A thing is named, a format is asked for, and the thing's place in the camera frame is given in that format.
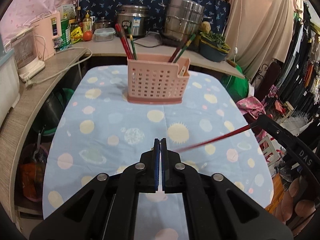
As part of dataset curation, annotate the stacked steel steamer pot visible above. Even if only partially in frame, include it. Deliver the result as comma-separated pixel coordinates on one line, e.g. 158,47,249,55
162,0,204,41

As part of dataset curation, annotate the pink dotted curtain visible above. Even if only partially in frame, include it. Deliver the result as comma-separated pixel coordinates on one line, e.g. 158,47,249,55
1,0,76,44

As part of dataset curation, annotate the red chopstick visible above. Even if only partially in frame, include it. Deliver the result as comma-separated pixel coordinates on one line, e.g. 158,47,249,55
115,23,133,60
175,124,253,153

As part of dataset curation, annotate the gold flower spoon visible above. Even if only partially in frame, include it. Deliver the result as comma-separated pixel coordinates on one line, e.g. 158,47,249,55
179,66,187,76

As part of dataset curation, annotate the small steel pot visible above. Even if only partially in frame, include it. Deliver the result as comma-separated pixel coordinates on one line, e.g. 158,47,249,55
93,17,112,30

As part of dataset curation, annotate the steel rice cooker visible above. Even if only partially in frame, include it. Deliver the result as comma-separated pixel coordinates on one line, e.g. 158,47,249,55
117,5,149,38

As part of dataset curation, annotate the white clear blender jug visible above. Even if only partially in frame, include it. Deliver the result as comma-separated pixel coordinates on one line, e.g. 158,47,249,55
10,27,45,83

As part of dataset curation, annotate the green chopstick gold band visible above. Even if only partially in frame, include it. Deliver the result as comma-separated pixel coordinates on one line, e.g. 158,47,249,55
127,26,137,60

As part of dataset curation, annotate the yellow snack packet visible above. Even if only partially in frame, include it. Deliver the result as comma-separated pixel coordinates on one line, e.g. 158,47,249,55
71,27,83,44

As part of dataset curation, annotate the red tomato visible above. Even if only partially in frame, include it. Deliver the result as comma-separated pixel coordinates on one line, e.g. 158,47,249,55
82,30,93,41

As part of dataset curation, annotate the dark maroon chopstick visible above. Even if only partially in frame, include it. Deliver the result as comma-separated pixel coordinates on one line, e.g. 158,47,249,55
168,36,188,63

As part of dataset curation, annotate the beige curtain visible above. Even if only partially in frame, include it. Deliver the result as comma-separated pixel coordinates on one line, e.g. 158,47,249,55
223,0,294,80

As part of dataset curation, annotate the blue basin with greens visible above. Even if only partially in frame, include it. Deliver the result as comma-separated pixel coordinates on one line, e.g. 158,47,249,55
199,31,231,62

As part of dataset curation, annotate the clear food container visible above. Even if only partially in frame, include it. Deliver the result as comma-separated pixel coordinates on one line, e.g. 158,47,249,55
94,28,116,42

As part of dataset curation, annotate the white dish rack bin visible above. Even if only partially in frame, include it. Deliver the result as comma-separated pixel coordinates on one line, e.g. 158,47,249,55
0,39,20,125

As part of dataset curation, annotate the pink perforated utensil basket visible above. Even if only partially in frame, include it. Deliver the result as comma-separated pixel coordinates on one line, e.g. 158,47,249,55
127,54,190,105

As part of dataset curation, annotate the pink electric kettle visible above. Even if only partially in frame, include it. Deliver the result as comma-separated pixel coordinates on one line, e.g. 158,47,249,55
31,12,62,61

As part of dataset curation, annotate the green label bottle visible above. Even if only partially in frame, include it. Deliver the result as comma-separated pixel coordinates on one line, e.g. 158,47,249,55
53,18,71,51

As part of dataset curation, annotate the yellow oil bottle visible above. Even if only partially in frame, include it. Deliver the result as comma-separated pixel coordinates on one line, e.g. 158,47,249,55
82,10,93,33

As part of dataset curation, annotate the green bag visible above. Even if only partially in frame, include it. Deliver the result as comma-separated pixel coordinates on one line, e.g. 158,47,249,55
220,74,249,103

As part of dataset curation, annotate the person right hand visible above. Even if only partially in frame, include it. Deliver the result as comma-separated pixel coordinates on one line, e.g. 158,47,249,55
272,178,316,236

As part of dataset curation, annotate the blue patterned tablecloth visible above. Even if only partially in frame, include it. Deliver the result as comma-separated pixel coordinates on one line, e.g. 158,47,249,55
42,64,275,240

